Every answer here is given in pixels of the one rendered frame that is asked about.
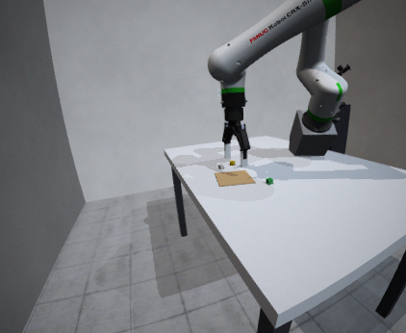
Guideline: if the tan flat mat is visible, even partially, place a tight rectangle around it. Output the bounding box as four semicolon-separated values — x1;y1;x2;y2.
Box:
215;170;255;187

